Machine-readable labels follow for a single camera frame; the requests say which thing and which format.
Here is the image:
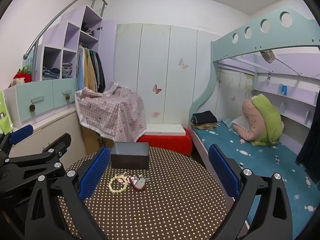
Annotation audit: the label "teal drawer cabinet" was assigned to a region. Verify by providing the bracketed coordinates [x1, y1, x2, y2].
[4, 77, 78, 128]

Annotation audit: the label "strawberry plush toy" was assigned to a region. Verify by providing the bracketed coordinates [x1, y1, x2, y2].
[12, 65, 32, 83]

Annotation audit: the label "white pillow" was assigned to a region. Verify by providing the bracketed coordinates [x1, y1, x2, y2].
[231, 115, 250, 132]

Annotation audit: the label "tan folded clothes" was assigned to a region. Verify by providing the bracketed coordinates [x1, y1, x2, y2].
[191, 122, 217, 131]

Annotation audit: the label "cream bead bracelet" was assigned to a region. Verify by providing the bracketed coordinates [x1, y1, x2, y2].
[108, 176, 129, 193]

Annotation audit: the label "purple stair shelf cabinet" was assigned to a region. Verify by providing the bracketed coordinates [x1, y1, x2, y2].
[24, 5, 118, 95]

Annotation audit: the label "green and pink quilt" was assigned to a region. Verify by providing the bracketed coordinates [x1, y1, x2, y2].
[242, 94, 284, 147]

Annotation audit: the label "light blue hanging shirt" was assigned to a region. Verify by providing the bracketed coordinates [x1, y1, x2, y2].
[76, 46, 86, 92]

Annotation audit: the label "blue printed bed sheet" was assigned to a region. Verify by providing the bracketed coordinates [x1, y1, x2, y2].
[194, 119, 320, 240]

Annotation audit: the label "grey metal handrail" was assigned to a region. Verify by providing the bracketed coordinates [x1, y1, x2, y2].
[24, 0, 108, 59]

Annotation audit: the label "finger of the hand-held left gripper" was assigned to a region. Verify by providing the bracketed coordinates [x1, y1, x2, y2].
[0, 124, 34, 158]
[5, 133, 72, 178]

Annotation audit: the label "red bead bracelet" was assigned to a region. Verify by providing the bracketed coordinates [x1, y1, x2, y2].
[126, 176, 148, 192]

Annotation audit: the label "teal bunk bed frame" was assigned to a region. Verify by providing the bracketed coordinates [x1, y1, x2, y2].
[187, 5, 320, 240]

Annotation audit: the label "grey clip lamp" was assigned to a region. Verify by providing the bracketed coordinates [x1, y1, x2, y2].
[260, 50, 276, 64]

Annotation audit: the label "pink checked cloth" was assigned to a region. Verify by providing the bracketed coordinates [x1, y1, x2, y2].
[74, 81, 147, 143]

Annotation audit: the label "dark hanging cloth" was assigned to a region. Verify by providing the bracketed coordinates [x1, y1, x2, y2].
[296, 112, 320, 168]

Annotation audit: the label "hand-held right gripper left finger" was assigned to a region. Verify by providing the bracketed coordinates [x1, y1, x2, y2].
[24, 146, 111, 240]

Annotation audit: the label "grey metal tin box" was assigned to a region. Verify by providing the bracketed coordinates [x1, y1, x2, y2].
[110, 142, 150, 170]

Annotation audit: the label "folded jeans stack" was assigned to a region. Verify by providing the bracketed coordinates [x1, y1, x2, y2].
[42, 66, 60, 80]
[61, 62, 73, 78]

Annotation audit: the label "red ottoman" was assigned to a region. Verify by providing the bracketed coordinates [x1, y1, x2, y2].
[137, 127, 193, 158]

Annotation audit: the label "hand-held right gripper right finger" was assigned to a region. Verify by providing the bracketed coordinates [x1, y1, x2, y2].
[208, 144, 293, 240]

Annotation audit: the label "brown polka-dot tablecloth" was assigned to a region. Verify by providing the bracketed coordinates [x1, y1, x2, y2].
[57, 146, 228, 240]

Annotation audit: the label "cream low cabinet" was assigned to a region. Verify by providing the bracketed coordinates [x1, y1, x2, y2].
[10, 105, 87, 160]

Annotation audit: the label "dark folded clothes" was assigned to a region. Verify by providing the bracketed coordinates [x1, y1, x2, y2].
[191, 110, 218, 125]

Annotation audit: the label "cardboard box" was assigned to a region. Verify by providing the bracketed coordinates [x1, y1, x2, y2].
[82, 125, 115, 155]

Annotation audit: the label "dark clothes on shelf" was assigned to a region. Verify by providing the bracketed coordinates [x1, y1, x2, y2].
[80, 21, 95, 37]

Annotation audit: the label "white wardrobe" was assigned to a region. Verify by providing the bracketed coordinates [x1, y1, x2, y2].
[114, 23, 223, 130]

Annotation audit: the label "dark hanging coat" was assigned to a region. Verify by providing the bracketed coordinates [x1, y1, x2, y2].
[95, 51, 106, 93]

